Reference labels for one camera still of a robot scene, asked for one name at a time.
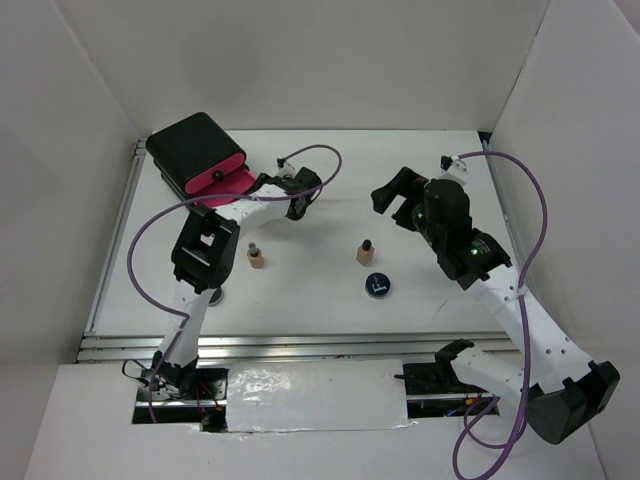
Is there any foundation bottle with black cap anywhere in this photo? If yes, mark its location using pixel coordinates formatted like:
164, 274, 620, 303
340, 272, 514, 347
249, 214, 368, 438
356, 239, 375, 266

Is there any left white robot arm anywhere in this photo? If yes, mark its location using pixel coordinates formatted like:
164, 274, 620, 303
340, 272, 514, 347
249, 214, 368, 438
152, 167, 322, 399

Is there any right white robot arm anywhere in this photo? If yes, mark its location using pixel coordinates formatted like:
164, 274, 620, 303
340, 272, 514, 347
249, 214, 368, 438
371, 167, 620, 445

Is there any blue round cream jar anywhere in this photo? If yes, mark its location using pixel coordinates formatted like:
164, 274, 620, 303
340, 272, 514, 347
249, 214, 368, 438
364, 272, 392, 299

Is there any foundation bottle with silver pump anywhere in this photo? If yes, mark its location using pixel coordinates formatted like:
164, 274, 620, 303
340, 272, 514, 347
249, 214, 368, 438
247, 242, 264, 269

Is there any black drawer organizer box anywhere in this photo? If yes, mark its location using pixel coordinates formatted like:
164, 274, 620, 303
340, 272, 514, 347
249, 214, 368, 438
146, 112, 246, 197

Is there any black round compact jar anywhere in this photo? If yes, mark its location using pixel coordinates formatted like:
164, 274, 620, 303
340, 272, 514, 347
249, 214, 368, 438
208, 288, 223, 306

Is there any white taped cover plate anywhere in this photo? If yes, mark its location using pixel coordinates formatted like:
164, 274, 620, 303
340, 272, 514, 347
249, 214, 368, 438
226, 359, 410, 433

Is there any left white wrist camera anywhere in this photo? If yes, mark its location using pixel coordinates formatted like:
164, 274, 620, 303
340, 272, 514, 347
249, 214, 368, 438
276, 158, 296, 179

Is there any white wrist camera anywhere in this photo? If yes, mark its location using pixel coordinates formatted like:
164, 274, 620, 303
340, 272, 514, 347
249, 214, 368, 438
276, 158, 296, 179
439, 155, 468, 186

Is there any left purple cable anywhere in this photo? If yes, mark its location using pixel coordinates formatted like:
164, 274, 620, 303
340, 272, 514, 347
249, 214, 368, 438
128, 144, 344, 424

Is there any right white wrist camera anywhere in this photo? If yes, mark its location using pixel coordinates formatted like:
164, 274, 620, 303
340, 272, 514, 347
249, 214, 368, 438
439, 155, 468, 186

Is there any aluminium front rail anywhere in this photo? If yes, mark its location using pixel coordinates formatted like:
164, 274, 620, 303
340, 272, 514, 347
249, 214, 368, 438
76, 332, 517, 365

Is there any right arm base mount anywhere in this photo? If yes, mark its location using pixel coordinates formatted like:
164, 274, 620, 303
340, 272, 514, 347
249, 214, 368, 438
394, 362, 492, 419

